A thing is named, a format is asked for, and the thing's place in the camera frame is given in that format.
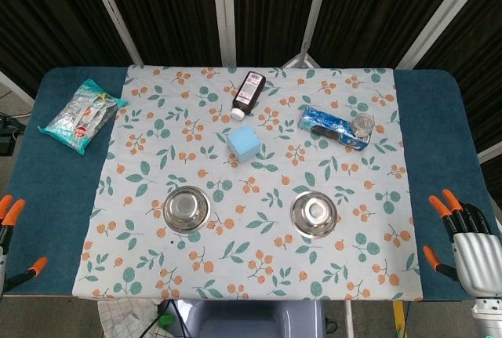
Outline dark teal table cover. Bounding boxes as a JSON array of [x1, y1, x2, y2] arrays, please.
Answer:
[[0, 66, 502, 302]]

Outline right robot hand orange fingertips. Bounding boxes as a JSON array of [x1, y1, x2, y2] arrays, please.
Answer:
[[423, 188, 502, 300]]

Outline black device on floor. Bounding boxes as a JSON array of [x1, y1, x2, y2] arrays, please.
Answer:
[[0, 114, 25, 157]]

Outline small clear plastic jar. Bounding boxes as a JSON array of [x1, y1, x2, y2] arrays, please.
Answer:
[[350, 113, 376, 139]]

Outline beige checkered dish cloth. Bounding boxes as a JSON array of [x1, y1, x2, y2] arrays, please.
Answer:
[[96, 299, 162, 338]]

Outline teal and silver snack bag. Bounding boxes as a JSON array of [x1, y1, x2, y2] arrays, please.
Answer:
[[37, 78, 129, 156]]

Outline brown medicine bottle white cap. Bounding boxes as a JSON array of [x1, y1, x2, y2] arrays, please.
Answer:
[[230, 71, 267, 121]]

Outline floral tablecloth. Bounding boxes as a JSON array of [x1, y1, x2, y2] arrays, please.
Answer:
[[72, 64, 424, 302]]

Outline light blue cube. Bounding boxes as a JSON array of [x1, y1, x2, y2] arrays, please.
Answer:
[[226, 125, 262, 162]]

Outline grey robot torso base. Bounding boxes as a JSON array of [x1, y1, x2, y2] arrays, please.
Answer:
[[172, 299, 326, 338]]

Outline blue cookie package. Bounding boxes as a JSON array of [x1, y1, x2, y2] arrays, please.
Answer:
[[298, 104, 376, 152]]

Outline white metal frame post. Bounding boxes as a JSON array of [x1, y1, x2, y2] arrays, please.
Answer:
[[82, 0, 144, 66], [395, 0, 486, 70], [211, 0, 238, 67], [282, 0, 334, 69]]

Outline steel bowl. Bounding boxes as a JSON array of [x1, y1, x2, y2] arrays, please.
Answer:
[[289, 191, 339, 238], [163, 185, 212, 233]]

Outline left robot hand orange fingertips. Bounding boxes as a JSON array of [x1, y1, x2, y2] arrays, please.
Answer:
[[0, 194, 49, 296]]

